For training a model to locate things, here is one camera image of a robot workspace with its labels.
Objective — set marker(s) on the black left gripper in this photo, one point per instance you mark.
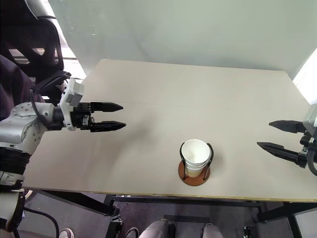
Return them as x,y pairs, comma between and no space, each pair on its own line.
81,116

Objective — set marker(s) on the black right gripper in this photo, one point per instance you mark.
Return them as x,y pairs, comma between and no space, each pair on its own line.
303,160

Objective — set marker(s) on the orange and white paper cup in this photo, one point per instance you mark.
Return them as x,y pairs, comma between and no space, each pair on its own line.
194,172
195,151

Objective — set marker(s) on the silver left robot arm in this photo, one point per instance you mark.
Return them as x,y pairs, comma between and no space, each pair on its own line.
19,124

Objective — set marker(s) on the black office chair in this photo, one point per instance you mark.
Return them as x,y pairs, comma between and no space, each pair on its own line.
37,37

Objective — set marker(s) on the grey rounded knee shape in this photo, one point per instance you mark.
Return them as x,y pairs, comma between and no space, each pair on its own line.
211,230
156,229

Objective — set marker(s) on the white and black shoe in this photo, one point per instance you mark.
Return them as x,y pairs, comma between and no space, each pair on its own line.
67,233
131,233

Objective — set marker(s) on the silver curved robot shell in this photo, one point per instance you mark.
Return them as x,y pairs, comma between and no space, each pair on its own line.
37,7

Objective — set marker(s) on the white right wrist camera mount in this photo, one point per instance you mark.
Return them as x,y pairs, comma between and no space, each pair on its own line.
310,119

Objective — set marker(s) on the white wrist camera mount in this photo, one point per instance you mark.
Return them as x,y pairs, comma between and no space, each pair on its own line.
71,96
310,119

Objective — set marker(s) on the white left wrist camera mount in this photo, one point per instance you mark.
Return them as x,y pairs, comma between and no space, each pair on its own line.
71,96

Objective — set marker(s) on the black metal table frame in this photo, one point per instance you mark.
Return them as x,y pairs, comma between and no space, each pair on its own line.
81,200

